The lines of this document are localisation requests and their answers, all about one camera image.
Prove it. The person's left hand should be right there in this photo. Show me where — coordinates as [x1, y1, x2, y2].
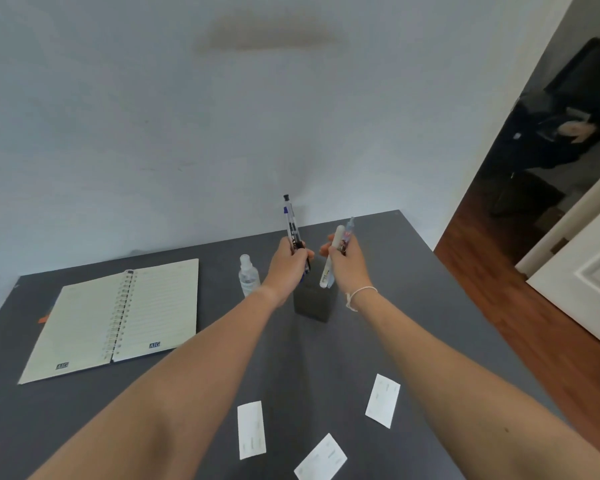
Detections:
[260, 236, 315, 310]

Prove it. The person's right hand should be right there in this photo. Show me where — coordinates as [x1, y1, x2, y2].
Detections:
[319, 235, 379, 305]

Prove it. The white marker pen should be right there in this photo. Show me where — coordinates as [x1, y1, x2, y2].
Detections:
[319, 225, 346, 289]

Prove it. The clear pen with print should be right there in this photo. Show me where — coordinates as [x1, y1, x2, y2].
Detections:
[339, 217, 356, 256]

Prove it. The black and blue pen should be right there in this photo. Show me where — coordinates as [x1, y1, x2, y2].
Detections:
[282, 194, 312, 273]

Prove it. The person's left forearm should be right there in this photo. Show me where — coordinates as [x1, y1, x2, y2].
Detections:
[29, 286, 277, 480]

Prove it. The person's right forearm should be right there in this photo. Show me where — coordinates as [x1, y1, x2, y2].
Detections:
[349, 290, 600, 480]

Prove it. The dark grey pen holder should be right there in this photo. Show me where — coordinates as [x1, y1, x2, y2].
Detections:
[293, 257, 339, 324]

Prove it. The small clear plastic bottle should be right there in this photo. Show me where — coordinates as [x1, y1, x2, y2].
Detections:
[238, 254, 262, 298]

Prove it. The white paper card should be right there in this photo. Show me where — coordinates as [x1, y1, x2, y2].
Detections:
[293, 433, 348, 480]
[237, 401, 267, 461]
[365, 374, 401, 429]

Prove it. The open spiral notebook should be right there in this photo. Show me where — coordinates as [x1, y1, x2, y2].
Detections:
[18, 258, 200, 385]

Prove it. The white door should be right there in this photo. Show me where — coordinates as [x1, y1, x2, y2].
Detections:
[515, 160, 600, 356]

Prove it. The black office chair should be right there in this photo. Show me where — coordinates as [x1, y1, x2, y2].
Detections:
[485, 37, 600, 218]

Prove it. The white string bracelet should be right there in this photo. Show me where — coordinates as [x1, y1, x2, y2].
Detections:
[345, 287, 379, 312]

